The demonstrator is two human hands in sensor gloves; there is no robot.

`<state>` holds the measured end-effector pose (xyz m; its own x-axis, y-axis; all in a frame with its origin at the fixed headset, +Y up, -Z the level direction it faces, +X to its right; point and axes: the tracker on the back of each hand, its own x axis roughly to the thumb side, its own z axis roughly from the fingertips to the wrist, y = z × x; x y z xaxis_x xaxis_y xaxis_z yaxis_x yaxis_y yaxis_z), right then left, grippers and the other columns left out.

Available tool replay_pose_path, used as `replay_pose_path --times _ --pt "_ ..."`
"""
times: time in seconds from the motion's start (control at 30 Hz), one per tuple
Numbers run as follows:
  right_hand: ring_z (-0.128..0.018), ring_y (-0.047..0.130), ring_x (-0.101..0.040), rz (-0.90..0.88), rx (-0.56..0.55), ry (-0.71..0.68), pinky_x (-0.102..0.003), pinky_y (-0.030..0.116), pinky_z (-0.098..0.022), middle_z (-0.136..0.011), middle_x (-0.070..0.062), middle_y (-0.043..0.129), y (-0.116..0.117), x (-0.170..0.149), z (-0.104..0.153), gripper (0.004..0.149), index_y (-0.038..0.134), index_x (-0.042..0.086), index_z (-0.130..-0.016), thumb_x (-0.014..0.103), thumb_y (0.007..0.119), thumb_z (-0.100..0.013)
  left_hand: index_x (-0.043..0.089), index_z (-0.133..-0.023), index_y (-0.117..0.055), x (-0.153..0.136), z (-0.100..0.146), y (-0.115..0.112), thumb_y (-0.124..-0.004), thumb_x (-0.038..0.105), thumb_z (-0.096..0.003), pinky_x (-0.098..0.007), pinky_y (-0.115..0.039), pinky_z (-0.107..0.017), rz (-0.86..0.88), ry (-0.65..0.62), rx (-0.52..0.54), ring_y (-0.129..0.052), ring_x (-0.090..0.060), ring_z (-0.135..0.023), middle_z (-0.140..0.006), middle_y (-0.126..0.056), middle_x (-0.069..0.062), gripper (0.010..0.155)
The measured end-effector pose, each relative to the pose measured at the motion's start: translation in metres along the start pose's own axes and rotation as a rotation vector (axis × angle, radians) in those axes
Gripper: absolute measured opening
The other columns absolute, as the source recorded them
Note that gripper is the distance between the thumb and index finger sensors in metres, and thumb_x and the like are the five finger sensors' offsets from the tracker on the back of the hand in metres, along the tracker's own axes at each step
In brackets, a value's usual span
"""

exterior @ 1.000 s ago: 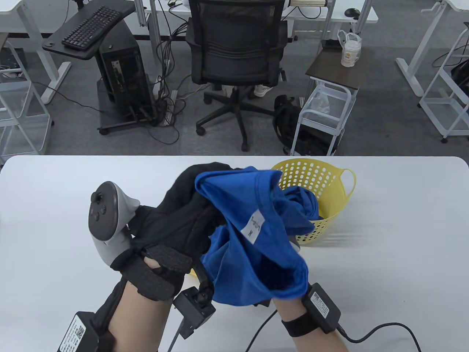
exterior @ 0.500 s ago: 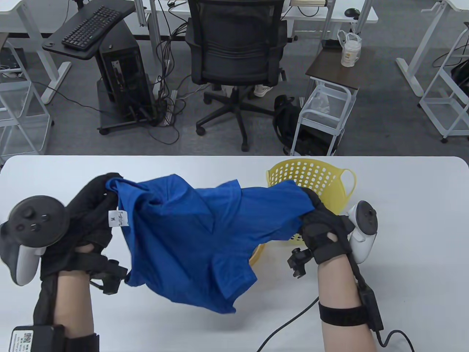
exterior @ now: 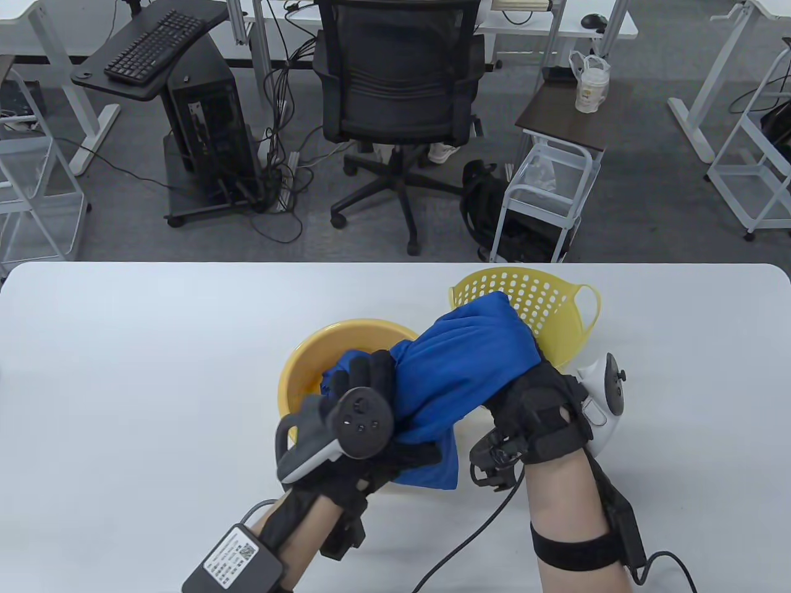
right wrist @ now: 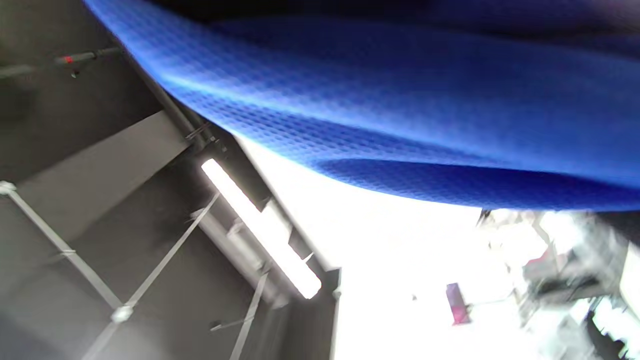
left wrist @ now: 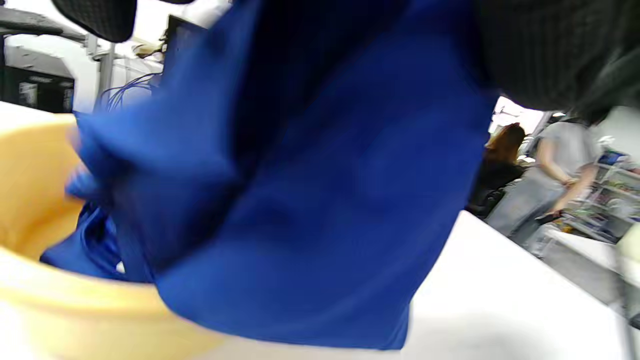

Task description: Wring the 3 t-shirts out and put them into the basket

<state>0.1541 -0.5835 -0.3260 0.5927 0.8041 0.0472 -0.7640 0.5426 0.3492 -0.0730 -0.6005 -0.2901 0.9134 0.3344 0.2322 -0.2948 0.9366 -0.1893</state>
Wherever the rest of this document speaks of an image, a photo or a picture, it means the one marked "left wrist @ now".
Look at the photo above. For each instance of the blue cloth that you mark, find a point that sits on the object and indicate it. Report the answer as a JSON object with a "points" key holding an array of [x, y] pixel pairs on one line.
{"points": [[310, 200]]}

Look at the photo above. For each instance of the white side table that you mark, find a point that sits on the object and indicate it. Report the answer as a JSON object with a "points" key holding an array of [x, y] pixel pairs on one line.
{"points": [[585, 260]]}

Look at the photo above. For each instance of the person's left hand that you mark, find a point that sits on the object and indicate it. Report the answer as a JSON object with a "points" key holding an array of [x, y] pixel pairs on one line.
{"points": [[550, 50]]}

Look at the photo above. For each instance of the yellow plastic basin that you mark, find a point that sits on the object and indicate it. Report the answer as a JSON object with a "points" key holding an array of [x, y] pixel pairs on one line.
{"points": [[35, 200]]}

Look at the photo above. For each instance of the shelf rack with goods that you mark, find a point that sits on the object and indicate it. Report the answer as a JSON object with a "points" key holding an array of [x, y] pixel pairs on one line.
{"points": [[607, 200]]}

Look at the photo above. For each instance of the black cabinet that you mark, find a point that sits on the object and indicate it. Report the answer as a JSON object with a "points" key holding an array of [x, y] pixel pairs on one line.
{"points": [[35, 90]]}

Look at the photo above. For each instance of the grey metal post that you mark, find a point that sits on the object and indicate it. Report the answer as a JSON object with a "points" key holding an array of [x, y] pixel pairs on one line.
{"points": [[105, 70]]}

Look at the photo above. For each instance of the dark monitor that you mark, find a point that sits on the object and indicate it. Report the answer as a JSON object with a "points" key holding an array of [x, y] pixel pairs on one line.
{"points": [[181, 40]]}

